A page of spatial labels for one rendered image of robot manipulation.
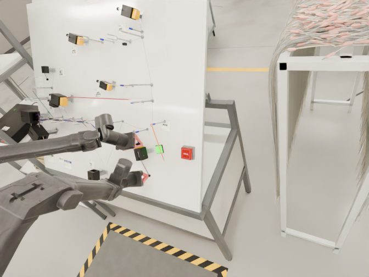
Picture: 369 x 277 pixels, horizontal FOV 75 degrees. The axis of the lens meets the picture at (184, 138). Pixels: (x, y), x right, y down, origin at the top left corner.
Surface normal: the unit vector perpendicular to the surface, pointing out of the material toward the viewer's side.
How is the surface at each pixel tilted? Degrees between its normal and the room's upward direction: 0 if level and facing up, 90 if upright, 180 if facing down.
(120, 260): 0
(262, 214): 0
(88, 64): 52
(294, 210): 0
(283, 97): 90
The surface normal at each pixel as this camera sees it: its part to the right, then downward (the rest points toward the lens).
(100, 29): -0.49, 0.18
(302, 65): -0.42, 0.75
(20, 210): -0.07, -0.13
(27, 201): 0.38, -0.88
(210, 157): -0.29, -0.65
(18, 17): 0.86, 0.15
